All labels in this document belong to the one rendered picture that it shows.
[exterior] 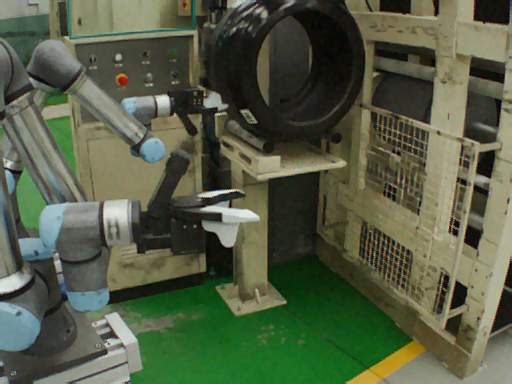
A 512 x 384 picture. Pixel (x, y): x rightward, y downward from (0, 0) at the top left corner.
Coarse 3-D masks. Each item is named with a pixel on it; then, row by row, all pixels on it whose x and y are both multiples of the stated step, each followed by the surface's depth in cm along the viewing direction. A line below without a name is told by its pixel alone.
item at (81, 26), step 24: (72, 0) 180; (96, 0) 184; (120, 0) 189; (144, 0) 193; (168, 0) 197; (192, 0) 201; (72, 24) 184; (96, 24) 188; (120, 24) 192; (144, 24) 197; (168, 24) 201; (192, 24) 205
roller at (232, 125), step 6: (234, 120) 195; (228, 126) 194; (234, 126) 190; (240, 126) 187; (234, 132) 190; (240, 132) 184; (246, 132) 180; (252, 132) 178; (246, 138) 179; (252, 138) 175; (258, 138) 172; (264, 138) 171; (252, 144) 176; (258, 144) 171; (264, 144) 167; (270, 144) 168; (264, 150) 168; (270, 150) 169
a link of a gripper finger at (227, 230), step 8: (208, 208) 77; (216, 208) 77; (224, 208) 76; (224, 216) 74; (232, 216) 74; (240, 216) 74; (248, 216) 74; (256, 216) 75; (208, 224) 77; (216, 224) 76; (224, 224) 76; (232, 224) 75; (216, 232) 77; (224, 232) 76; (232, 232) 76; (224, 240) 76; (232, 240) 76
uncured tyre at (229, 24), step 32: (256, 0) 153; (288, 0) 152; (320, 0) 156; (224, 32) 159; (256, 32) 151; (320, 32) 189; (352, 32) 165; (224, 64) 157; (256, 64) 154; (320, 64) 194; (352, 64) 171; (224, 96) 165; (256, 96) 158; (320, 96) 196; (352, 96) 175; (256, 128) 167; (288, 128) 168; (320, 128) 174
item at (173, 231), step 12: (132, 204) 77; (168, 204) 78; (180, 204) 78; (192, 204) 78; (204, 204) 79; (132, 216) 76; (144, 216) 78; (168, 216) 78; (180, 216) 77; (132, 228) 76; (144, 228) 79; (156, 228) 79; (168, 228) 79; (180, 228) 77; (192, 228) 78; (204, 228) 79; (144, 240) 79; (156, 240) 79; (168, 240) 79; (180, 240) 78; (192, 240) 79; (204, 240) 79; (144, 252) 79; (180, 252) 78; (192, 252) 79; (204, 252) 79
